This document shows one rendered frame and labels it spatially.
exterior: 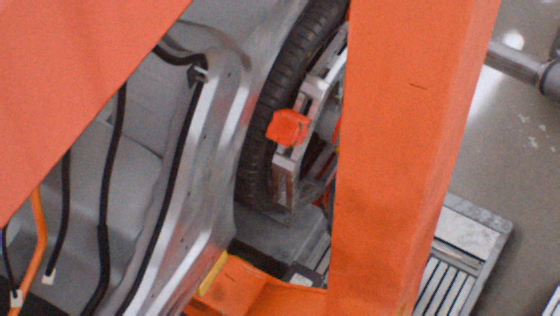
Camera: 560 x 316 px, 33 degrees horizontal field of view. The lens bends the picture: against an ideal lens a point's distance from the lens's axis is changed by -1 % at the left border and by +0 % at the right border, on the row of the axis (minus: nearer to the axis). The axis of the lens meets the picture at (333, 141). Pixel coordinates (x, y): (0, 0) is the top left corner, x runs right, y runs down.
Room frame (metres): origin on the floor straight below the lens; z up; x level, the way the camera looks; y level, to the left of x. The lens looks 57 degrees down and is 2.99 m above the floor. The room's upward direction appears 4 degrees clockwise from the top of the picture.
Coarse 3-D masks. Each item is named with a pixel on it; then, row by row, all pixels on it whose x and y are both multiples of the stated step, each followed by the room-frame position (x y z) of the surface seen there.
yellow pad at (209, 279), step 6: (222, 258) 1.08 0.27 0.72; (228, 258) 1.09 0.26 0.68; (216, 264) 1.05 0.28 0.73; (222, 264) 1.07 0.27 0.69; (216, 270) 1.05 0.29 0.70; (210, 276) 1.02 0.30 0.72; (204, 282) 1.00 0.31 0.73; (210, 282) 1.02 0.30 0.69; (204, 288) 0.99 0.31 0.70; (198, 294) 0.98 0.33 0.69
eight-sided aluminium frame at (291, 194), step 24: (336, 48) 1.50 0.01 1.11; (312, 72) 1.41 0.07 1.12; (336, 72) 1.42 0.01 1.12; (312, 96) 1.35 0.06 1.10; (312, 120) 1.31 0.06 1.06; (288, 168) 1.22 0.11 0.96; (312, 168) 1.43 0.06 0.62; (336, 168) 1.46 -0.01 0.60; (288, 192) 1.22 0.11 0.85; (312, 192) 1.32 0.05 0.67
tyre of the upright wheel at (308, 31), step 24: (312, 0) 1.61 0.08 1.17; (336, 0) 1.63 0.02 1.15; (312, 24) 1.52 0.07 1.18; (336, 24) 1.59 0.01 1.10; (288, 48) 1.44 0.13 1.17; (312, 48) 1.47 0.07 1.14; (288, 72) 1.38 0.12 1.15; (264, 96) 1.33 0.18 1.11; (288, 96) 1.36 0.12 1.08; (264, 120) 1.29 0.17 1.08; (264, 144) 1.25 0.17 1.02; (240, 168) 1.22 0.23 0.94; (264, 168) 1.25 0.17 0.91; (240, 192) 1.21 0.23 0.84; (264, 192) 1.24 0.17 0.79
